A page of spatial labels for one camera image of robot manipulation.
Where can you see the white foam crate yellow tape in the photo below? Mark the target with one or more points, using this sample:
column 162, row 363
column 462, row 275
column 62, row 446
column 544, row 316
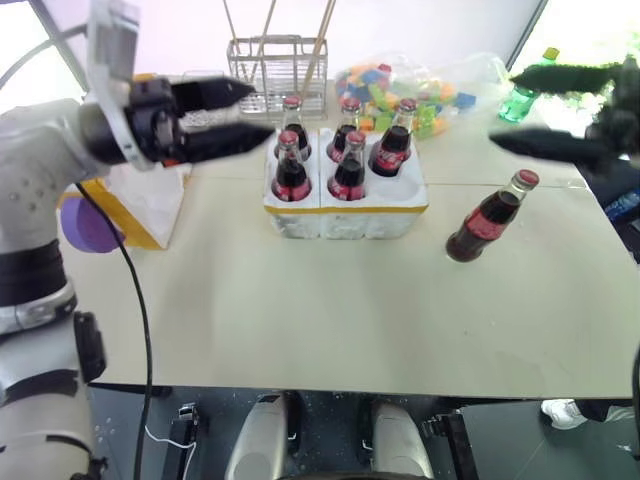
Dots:
column 345, row 217

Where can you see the white shoe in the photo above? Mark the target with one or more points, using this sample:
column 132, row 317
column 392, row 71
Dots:
column 562, row 412

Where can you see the glass cola bottle red cap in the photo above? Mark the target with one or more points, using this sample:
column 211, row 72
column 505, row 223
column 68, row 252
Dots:
column 482, row 225
column 292, row 117
column 392, row 150
column 349, row 175
column 291, row 175
column 349, row 120

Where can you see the green bottle yellow cap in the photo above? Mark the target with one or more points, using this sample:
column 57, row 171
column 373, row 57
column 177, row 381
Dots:
column 520, row 102

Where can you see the silver left robot leg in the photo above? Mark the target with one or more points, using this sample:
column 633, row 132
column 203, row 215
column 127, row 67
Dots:
column 257, row 440

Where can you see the silver robot leg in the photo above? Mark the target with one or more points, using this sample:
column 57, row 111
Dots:
column 400, row 442
column 257, row 440

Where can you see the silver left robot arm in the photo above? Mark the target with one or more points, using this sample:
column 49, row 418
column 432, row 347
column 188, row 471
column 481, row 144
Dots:
column 30, row 150

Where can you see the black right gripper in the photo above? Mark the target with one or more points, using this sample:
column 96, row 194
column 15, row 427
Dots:
column 627, row 125

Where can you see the blue labelled water bottle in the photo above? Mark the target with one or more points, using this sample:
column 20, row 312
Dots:
column 622, row 204

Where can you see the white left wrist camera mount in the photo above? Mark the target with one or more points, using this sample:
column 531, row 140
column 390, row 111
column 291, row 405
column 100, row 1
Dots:
column 112, row 45

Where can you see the thin wooden stick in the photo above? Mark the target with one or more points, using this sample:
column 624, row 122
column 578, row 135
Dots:
column 234, row 30
column 264, row 30
column 320, row 45

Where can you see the silver right robot leg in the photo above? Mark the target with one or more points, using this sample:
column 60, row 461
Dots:
column 400, row 442

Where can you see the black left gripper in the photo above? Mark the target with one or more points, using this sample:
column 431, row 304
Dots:
column 152, row 120

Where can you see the white foam box yellow tape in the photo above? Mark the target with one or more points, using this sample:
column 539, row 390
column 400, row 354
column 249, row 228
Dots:
column 150, row 200

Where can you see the black stand frame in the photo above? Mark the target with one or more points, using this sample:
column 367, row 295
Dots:
column 184, row 445
column 452, row 442

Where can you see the purple tape roll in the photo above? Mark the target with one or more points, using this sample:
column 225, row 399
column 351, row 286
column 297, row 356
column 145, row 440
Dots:
column 87, row 225

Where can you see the clear bag of colourful blocks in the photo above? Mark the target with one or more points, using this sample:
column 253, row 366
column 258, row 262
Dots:
column 400, row 85

